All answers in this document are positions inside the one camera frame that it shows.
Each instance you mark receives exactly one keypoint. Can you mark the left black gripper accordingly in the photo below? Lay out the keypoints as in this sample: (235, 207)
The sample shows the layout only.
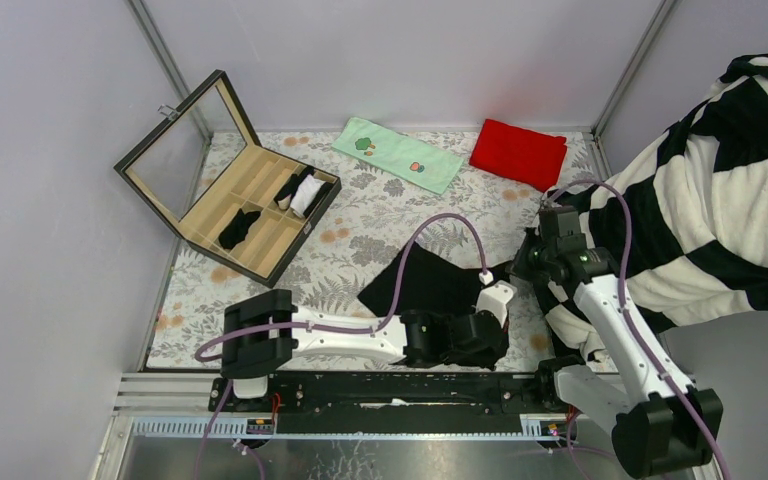
(488, 356)

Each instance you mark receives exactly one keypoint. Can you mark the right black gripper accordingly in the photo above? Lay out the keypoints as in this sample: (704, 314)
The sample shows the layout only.
(519, 267)

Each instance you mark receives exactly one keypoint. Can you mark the black garment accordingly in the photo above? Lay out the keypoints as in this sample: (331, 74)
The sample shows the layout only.
(429, 283)

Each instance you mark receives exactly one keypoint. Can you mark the black underwear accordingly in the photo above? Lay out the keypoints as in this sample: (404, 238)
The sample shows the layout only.
(236, 231)

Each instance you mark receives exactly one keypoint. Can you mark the black wooden compartment box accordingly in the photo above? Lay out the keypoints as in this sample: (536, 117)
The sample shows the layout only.
(203, 162)

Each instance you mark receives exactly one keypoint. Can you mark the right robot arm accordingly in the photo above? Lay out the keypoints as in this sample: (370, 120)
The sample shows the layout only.
(658, 421)

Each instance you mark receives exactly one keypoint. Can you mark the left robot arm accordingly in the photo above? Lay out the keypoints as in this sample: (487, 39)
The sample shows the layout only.
(267, 331)

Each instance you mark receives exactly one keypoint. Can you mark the floral patterned table mat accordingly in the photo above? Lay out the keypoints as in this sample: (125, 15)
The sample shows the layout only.
(360, 234)

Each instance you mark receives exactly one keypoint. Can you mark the red folded cloth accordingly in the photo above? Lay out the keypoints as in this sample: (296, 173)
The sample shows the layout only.
(518, 154)

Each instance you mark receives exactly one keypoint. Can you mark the light green printed cloth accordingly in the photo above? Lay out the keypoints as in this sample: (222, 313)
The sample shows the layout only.
(409, 159)

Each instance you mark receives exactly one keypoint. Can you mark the black white checkered blanket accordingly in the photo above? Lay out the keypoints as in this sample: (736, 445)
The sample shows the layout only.
(690, 213)

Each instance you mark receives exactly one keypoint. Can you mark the white rolled cloth in box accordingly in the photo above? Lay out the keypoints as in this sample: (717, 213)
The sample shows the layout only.
(305, 195)

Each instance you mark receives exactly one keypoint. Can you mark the black rolled sock in box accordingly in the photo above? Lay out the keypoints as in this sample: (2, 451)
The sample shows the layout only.
(284, 196)

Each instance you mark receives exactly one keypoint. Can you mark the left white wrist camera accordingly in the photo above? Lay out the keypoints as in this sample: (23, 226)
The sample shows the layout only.
(495, 297)

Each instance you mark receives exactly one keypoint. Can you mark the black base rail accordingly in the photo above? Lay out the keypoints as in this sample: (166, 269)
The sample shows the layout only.
(306, 402)

